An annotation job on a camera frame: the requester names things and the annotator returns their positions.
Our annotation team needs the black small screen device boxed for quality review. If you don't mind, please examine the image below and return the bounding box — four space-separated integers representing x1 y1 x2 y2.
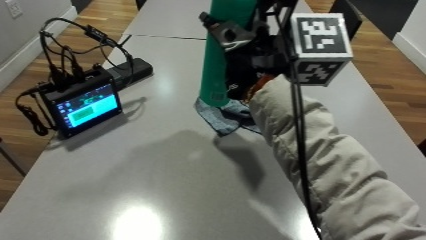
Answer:
42 67 124 140

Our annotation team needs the black power box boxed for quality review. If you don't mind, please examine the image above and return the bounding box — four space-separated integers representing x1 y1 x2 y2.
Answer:
106 57 155 90

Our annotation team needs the black looped cable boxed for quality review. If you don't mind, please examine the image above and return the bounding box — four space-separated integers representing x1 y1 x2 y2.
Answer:
39 16 136 88

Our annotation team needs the white wall outlet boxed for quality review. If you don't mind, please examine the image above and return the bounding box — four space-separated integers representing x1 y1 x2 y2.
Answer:
4 0 26 20

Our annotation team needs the white marker cube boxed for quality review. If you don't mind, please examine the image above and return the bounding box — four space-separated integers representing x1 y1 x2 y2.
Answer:
289 12 356 88

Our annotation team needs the black glove cable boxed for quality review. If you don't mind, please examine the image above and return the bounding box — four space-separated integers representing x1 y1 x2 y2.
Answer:
271 0 325 240

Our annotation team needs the grey palm camera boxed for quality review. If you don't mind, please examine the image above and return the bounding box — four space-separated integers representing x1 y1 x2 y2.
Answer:
198 11 257 52

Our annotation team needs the green bottle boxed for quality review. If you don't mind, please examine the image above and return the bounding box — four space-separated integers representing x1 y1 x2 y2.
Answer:
198 0 260 108

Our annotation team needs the black coiled cable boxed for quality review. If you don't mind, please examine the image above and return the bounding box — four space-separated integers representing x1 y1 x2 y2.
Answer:
15 81 59 137

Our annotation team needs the blue-grey cloth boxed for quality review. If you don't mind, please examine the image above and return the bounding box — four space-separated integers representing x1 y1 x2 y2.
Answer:
194 97 264 137

